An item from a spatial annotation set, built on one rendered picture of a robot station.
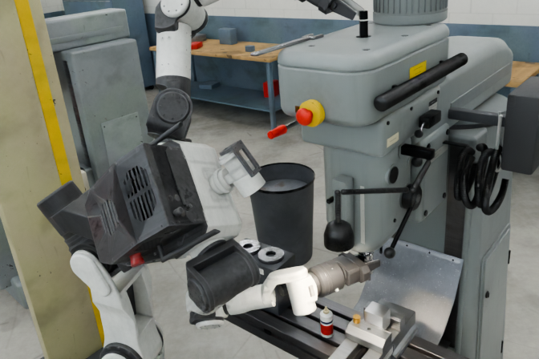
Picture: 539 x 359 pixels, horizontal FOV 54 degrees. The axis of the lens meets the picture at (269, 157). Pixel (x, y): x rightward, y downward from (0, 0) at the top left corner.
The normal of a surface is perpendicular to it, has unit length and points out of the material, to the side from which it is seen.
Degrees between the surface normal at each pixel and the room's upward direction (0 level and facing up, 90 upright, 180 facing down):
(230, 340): 0
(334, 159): 90
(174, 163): 58
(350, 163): 90
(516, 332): 0
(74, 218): 90
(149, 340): 81
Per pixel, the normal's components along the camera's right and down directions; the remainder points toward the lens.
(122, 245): -0.71, 0.06
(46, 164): 0.76, 0.19
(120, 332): -0.29, 0.39
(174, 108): 0.18, -0.13
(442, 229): -0.64, 0.34
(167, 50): -0.31, -0.12
